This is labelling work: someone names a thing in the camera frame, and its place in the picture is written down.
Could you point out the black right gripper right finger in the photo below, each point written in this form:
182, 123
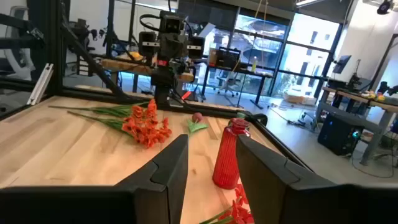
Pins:
273, 193

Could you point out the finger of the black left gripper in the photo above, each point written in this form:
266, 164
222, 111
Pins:
181, 46
167, 46

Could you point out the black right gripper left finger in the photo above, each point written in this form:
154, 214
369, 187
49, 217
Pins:
161, 193

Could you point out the red artificial flower bunch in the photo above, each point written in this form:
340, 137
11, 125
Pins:
239, 214

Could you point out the red ribbed glass vase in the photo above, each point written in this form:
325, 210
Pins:
227, 155

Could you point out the orange artificial flower bunch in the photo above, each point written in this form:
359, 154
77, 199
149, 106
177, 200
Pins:
136, 112
149, 133

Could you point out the dark red artificial tulip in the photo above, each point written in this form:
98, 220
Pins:
197, 117

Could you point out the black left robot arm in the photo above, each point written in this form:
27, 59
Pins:
163, 81

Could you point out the wooden top workbench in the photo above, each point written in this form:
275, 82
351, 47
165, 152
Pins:
124, 65
348, 96

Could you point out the black equipment crate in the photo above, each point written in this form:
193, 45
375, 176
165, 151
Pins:
228, 59

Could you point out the grey office chair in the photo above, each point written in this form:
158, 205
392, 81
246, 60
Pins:
230, 84

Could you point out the black standing desk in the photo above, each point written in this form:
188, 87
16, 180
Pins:
245, 71

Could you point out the yellow bottle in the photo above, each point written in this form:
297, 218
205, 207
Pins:
254, 65

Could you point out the black computer tower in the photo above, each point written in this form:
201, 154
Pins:
339, 133

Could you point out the flat cardboard pieces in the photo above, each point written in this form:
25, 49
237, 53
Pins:
295, 99

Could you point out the silver aluminium extrusion bar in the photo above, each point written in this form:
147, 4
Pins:
39, 84

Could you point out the white office chair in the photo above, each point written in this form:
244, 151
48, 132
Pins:
18, 62

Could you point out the small black bench robot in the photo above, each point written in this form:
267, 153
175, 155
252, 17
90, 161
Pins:
354, 82

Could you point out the small black monitor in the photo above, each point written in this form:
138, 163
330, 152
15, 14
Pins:
342, 63

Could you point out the black ceiling spotlight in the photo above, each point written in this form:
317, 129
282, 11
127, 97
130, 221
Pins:
384, 7

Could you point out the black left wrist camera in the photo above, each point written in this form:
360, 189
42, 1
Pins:
171, 23

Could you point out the black aluminium table frame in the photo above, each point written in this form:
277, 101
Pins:
46, 46

